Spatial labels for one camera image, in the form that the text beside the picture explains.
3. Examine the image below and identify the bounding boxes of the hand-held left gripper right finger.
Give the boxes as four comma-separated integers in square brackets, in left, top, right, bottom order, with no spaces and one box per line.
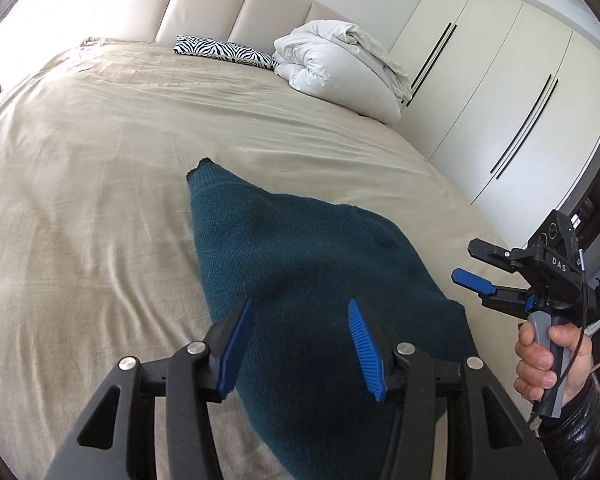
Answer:
[347,299,551,480]

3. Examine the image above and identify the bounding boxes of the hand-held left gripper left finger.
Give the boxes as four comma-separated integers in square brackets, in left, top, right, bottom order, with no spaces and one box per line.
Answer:
[42,296,255,480]

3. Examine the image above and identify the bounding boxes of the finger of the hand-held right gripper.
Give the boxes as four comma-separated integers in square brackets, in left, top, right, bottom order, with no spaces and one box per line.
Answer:
[451,268,537,319]
[467,238,534,274]

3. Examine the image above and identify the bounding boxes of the dark teal knit sweater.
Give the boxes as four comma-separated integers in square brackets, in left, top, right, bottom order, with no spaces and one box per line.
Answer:
[186,158,481,480]

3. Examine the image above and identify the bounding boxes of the person's right forearm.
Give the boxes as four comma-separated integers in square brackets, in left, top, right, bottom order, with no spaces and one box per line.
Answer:
[536,374,600,480]

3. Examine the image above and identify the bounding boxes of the person's right hand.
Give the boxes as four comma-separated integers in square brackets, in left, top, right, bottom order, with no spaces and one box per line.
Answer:
[513,322,597,403]

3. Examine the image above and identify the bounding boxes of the cream wardrobe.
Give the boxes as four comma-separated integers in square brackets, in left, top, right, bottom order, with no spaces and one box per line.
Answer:
[387,0,600,253]

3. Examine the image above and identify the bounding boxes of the bed with beige sheet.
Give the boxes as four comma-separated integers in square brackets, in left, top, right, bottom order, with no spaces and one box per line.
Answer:
[0,37,521,480]

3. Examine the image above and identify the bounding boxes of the folded white duvet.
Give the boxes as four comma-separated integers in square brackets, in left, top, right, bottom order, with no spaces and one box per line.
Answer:
[272,20,414,127]

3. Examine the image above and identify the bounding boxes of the zebra print pillow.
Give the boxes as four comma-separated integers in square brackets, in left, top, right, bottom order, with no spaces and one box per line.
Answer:
[174,35,279,69]

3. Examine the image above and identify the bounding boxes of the cream padded headboard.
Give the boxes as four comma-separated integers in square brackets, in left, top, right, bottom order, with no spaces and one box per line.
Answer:
[0,0,441,103]

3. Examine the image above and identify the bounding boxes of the black wardrobe handle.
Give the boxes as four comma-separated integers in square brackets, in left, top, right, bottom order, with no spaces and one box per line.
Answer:
[495,79,559,180]
[410,22,452,87]
[490,74,552,174]
[406,24,457,107]

